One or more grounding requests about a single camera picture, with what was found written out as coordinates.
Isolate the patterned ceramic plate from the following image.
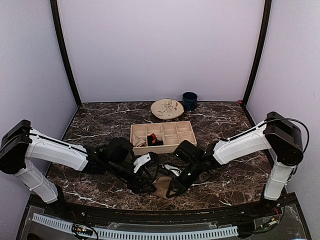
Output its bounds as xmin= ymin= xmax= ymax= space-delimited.
xmin=150 ymin=98 xmax=184 ymax=120

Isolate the left black corner post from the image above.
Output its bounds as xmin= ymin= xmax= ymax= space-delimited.
xmin=50 ymin=0 xmax=82 ymax=108

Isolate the white slotted cable duct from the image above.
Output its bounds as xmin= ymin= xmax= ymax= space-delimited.
xmin=31 ymin=213 xmax=239 ymax=240

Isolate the dark blue mug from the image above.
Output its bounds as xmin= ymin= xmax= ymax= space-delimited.
xmin=182 ymin=92 xmax=198 ymax=112

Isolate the right black corner post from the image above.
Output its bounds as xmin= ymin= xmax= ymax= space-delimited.
xmin=241 ymin=0 xmax=272 ymax=108

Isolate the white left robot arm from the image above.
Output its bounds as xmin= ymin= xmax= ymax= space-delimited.
xmin=0 ymin=119 xmax=158 ymax=218

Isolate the wooden compartment tray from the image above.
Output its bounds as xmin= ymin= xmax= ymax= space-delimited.
xmin=130 ymin=121 xmax=197 ymax=156

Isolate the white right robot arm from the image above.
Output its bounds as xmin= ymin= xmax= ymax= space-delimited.
xmin=165 ymin=111 xmax=309 ymax=217

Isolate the black argyle sock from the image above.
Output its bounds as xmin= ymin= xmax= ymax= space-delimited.
xmin=147 ymin=133 xmax=164 ymax=147

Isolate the beige striped sock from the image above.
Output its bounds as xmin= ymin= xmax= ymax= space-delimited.
xmin=132 ymin=134 xmax=147 ymax=148

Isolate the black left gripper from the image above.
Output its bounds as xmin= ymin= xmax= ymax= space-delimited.
xmin=107 ymin=158 xmax=157 ymax=193

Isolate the black corner post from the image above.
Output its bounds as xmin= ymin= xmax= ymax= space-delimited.
xmin=50 ymin=0 xmax=82 ymax=108
xmin=241 ymin=0 xmax=272 ymax=108

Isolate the tan plain sock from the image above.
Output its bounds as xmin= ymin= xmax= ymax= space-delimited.
xmin=153 ymin=176 xmax=175 ymax=201

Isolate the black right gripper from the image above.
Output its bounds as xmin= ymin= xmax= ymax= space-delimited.
xmin=166 ymin=159 xmax=203 ymax=198

